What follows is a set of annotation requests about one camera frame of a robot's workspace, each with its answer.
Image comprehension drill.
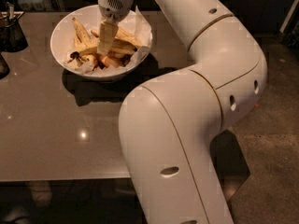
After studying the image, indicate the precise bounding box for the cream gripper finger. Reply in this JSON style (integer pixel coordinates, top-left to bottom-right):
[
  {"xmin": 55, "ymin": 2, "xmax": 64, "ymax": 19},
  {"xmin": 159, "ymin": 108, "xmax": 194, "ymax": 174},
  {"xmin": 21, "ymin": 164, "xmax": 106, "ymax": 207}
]
[{"xmin": 97, "ymin": 21, "xmax": 119, "ymax": 55}]

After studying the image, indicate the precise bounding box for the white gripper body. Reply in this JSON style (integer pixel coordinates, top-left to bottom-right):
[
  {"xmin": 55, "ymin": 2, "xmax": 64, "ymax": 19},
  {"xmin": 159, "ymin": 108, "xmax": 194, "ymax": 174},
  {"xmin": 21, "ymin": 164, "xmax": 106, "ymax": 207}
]
[{"xmin": 98, "ymin": 0, "xmax": 134, "ymax": 23}]

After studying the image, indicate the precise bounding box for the large spotted yellow banana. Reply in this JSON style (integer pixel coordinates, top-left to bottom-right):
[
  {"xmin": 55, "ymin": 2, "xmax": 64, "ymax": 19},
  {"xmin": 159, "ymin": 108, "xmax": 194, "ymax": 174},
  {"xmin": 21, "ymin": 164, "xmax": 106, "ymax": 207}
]
[{"xmin": 72, "ymin": 38, "xmax": 136, "ymax": 55}]

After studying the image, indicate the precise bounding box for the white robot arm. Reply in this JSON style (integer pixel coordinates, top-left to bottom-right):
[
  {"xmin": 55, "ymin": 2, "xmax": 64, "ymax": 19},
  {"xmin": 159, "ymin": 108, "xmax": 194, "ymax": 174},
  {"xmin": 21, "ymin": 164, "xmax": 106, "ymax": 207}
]
[{"xmin": 119, "ymin": 0, "xmax": 267, "ymax": 224}]

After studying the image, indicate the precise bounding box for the banana on right side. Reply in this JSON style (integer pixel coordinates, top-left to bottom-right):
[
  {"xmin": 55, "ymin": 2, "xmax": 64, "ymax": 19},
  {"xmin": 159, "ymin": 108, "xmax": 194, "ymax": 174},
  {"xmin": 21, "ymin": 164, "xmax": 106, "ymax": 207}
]
[{"xmin": 116, "ymin": 27, "xmax": 142, "ymax": 48}]

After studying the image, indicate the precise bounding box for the white ceramic bowl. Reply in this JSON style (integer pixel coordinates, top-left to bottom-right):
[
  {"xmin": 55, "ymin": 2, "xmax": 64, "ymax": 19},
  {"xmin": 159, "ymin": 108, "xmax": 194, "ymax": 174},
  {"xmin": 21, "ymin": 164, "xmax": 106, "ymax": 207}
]
[{"xmin": 50, "ymin": 4, "xmax": 153, "ymax": 83}]

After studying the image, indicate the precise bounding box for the upright banana on left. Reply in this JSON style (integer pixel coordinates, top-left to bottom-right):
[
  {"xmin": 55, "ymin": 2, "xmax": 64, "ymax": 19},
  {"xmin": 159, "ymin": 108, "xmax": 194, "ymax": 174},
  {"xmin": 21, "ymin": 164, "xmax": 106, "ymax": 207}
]
[{"xmin": 72, "ymin": 18, "xmax": 91, "ymax": 42}]

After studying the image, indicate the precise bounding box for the small orange fruit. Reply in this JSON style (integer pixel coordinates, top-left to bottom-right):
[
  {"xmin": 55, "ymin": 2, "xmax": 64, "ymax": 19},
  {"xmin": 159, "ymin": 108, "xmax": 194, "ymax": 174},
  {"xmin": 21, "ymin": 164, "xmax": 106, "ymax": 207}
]
[{"xmin": 97, "ymin": 54, "xmax": 122, "ymax": 68}]

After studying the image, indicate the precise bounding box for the black mesh cup holder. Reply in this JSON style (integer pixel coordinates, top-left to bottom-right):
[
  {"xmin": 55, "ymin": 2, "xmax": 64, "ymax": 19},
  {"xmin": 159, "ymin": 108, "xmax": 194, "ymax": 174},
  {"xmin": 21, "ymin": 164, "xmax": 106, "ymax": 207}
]
[{"xmin": 0, "ymin": 14, "xmax": 28, "ymax": 52}]

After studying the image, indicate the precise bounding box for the dark object at left edge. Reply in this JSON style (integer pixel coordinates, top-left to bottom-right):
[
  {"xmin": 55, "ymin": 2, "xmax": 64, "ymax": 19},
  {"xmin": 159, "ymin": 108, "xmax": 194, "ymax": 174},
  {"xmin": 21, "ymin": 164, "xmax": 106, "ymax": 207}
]
[{"xmin": 0, "ymin": 54, "xmax": 10, "ymax": 79}]

